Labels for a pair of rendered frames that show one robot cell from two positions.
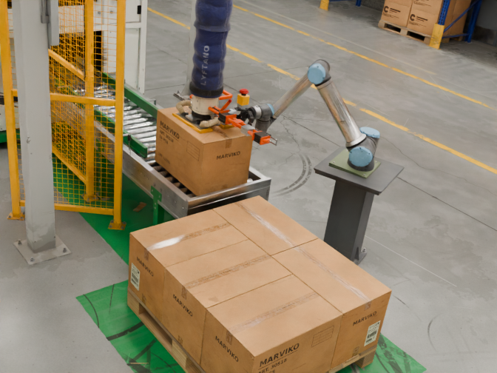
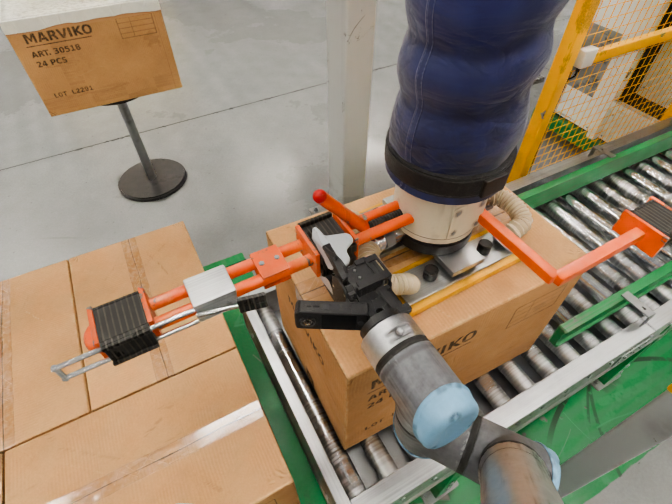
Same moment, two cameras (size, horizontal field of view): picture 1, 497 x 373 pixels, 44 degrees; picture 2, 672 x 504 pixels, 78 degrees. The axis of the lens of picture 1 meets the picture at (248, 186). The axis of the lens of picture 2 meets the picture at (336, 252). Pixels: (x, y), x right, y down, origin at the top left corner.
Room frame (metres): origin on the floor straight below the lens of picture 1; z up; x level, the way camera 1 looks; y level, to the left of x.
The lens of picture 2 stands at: (3.90, -0.30, 1.63)
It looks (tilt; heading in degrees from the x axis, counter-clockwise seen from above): 48 degrees down; 103
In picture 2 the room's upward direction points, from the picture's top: straight up
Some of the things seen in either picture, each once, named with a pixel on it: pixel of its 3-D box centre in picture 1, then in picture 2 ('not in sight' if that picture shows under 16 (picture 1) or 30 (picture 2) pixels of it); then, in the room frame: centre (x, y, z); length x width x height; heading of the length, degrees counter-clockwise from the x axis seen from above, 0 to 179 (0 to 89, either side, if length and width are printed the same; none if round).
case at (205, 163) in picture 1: (202, 147); (412, 297); (3.95, 0.36, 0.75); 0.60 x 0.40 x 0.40; 40
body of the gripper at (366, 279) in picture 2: (243, 114); (368, 299); (3.86, 0.09, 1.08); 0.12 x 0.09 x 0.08; 131
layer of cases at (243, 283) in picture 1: (253, 288); (43, 440); (2.97, -0.10, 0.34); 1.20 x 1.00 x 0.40; 42
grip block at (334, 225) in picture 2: (227, 117); (326, 243); (3.77, 0.19, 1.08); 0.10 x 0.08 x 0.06; 133
